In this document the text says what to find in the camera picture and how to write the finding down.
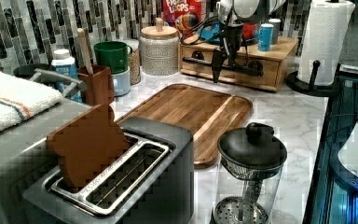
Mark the black drawer handle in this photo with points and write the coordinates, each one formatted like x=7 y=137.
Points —
x=254 y=68

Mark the blue cylindrical can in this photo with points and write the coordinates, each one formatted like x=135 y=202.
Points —
x=265 y=36

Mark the brown toast slice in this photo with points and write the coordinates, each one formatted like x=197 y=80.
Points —
x=87 y=145

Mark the wooden spoon handle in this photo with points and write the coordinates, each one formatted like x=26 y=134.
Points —
x=84 y=50

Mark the white blue bottle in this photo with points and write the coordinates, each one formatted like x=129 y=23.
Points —
x=63 y=63

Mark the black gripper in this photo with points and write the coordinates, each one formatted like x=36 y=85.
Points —
x=230 y=42

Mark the paper towel roll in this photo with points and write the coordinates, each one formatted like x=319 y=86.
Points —
x=324 y=35

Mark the red Froot Loops box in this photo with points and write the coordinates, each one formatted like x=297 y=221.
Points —
x=183 y=14

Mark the silver toaster oven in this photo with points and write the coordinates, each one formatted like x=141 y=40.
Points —
x=23 y=155

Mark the black silver toaster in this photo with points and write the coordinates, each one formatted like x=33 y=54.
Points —
x=153 y=184

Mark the light blue mug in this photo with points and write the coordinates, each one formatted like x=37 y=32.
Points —
x=121 y=83

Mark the wooden cutting board tray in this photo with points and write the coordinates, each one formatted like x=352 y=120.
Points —
x=206 y=113

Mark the wooden drawer cabinet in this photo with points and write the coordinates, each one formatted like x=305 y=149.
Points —
x=264 y=70

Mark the white striped towel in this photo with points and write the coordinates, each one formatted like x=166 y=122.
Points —
x=21 y=99

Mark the clear plastic nut container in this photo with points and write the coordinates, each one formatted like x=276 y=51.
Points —
x=134 y=61

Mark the black paper towel holder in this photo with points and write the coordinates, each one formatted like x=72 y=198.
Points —
x=294 y=83

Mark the grey cylindrical can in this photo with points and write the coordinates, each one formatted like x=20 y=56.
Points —
x=276 y=29

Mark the ceramic jar with wooden lid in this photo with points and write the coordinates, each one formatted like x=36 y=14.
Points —
x=159 y=49

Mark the brown utensil holder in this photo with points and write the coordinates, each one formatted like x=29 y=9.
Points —
x=99 y=85

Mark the green mug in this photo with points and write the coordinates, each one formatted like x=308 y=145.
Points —
x=114 y=54

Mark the glass french press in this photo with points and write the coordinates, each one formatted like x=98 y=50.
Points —
x=249 y=172

